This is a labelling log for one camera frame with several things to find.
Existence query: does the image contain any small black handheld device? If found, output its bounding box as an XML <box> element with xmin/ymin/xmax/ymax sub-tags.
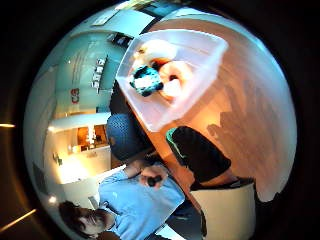
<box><xmin>147</xmin><ymin>175</ymin><xmax>163</xmax><ymax>187</ymax></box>

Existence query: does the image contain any the person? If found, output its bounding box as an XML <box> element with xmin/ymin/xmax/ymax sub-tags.
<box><xmin>58</xmin><ymin>159</ymin><xmax>186</xmax><ymax>240</ymax></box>

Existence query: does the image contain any blue mesh office chair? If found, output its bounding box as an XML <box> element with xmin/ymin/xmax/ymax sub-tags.
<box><xmin>105</xmin><ymin>113</ymin><xmax>155</xmax><ymax>164</ymax></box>

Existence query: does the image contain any teal and white soft toy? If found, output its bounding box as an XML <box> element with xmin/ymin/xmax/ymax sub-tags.
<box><xmin>129</xmin><ymin>65</ymin><xmax>165</xmax><ymax>98</ymax></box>

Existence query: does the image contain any white counter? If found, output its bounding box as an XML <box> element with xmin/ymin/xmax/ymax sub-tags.
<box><xmin>48</xmin><ymin>111</ymin><xmax>112</xmax><ymax>134</ymax></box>

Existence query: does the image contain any clear plastic storage bin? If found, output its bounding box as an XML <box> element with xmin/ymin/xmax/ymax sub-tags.
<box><xmin>115</xmin><ymin>28</ymin><xmax>230</xmax><ymax>133</ymax></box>

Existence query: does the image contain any cream soft toy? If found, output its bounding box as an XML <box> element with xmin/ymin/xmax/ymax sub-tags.
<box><xmin>133</xmin><ymin>39</ymin><xmax>179</xmax><ymax>68</ymax></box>

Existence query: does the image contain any red wall sign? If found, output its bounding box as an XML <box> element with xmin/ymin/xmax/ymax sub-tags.
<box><xmin>69</xmin><ymin>87</ymin><xmax>81</xmax><ymax>105</ymax></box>

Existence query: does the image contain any row of wall pictures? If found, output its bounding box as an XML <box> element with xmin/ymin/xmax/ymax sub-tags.
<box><xmin>91</xmin><ymin>57</ymin><xmax>108</xmax><ymax>91</ymax></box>

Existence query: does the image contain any black wall screen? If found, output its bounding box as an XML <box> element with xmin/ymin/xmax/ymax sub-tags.
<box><xmin>111</xmin><ymin>32</ymin><xmax>134</xmax><ymax>48</ymax></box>

